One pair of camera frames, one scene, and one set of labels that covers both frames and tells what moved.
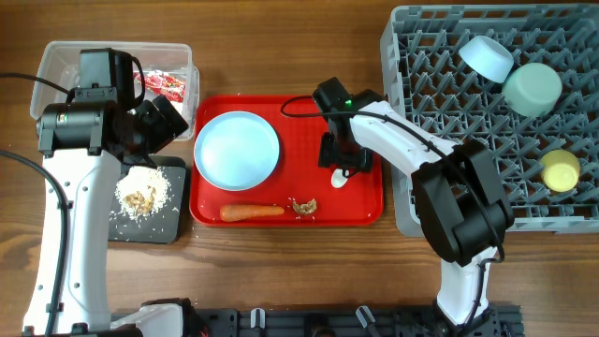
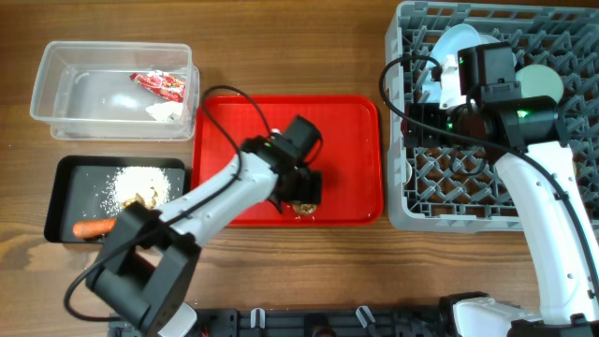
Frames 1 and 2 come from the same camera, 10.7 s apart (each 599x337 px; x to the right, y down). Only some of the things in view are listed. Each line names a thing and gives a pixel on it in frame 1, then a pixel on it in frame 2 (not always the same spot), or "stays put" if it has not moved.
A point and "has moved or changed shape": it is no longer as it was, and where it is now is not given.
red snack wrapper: [171, 88] stays put
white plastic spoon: [338, 180] has moved or changed shape
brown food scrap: [306, 208] stays put
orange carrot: [232, 212] has moved or changed shape
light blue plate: [237, 151] → [459, 37]
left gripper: [167, 129] → [309, 194]
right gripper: [362, 161] → [428, 138]
